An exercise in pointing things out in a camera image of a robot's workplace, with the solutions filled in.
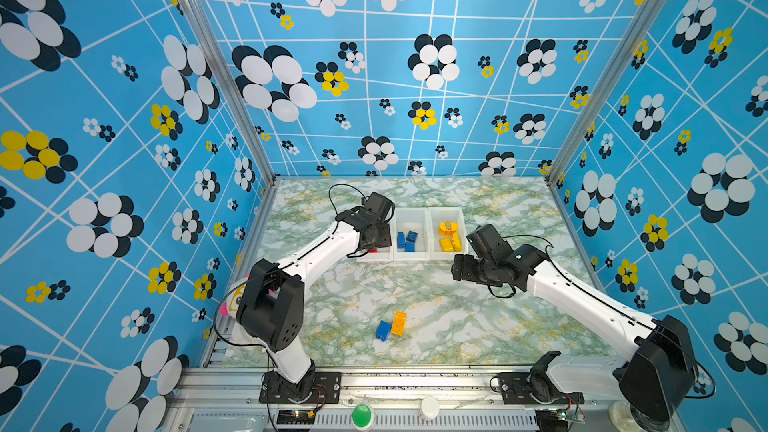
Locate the yellow curved lego brick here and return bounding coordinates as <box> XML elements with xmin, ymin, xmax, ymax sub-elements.
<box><xmin>439</xmin><ymin>238</ymin><xmax>454</xmax><ymax>252</ymax></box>

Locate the yellow round lego piece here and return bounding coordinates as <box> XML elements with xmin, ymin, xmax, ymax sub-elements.
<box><xmin>438</xmin><ymin>221</ymin><xmax>459</xmax><ymax>237</ymax></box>

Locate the yellow long lego brick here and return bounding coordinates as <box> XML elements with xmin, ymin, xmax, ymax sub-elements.
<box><xmin>391</xmin><ymin>311</ymin><xmax>407</xmax><ymax>336</ymax></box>

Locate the blue lego brick bottom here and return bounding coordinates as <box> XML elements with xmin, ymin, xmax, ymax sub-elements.
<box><xmin>375</xmin><ymin>321</ymin><xmax>392</xmax><ymax>342</ymax></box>

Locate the orange long lego brick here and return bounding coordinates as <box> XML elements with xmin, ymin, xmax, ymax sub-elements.
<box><xmin>451</xmin><ymin>233</ymin><xmax>463</xmax><ymax>252</ymax></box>

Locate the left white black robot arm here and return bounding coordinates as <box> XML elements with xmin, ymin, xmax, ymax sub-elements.
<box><xmin>226</xmin><ymin>192</ymin><xmax>395</xmax><ymax>400</ymax></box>

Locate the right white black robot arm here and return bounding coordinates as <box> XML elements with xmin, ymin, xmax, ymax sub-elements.
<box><xmin>451</xmin><ymin>224</ymin><xmax>705</xmax><ymax>431</ymax></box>

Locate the left translucent white bin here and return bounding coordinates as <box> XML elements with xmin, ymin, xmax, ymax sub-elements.
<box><xmin>355</xmin><ymin>217</ymin><xmax>397</xmax><ymax>263</ymax></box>

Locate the middle translucent white bin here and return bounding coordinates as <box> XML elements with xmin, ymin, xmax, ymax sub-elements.
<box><xmin>393</xmin><ymin>207</ymin><xmax>430</xmax><ymax>262</ymax></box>

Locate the white round knob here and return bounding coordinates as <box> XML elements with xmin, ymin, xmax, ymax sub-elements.
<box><xmin>419</xmin><ymin>396</ymin><xmax>441</xmax><ymax>422</ymax></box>

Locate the pink white plush toy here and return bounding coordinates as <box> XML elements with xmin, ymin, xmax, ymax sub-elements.
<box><xmin>219</xmin><ymin>278</ymin><xmax>247</xmax><ymax>318</ymax></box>

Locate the green push button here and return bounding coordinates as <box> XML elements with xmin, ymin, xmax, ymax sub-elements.
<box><xmin>351</xmin><ymin>404</ymin><xmax>375</xmax><ymax>432</ymax></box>

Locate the clear tape roll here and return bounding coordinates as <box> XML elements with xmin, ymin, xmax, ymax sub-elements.
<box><xmin>608</xmin><ymin>401</ymin><xmax>670</xmax><ymax>432</ymax></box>

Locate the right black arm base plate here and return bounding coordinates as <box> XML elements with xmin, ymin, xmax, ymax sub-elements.
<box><xmin>489</xmin><ymin>372</ymin><xmax>584</xmax><ymax>407</ymax></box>

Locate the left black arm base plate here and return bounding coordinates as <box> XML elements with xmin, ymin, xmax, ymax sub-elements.
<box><xmin>259</xmin><ymin>371</ymin><xmax>342</xmax><ymax>405</ymax></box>

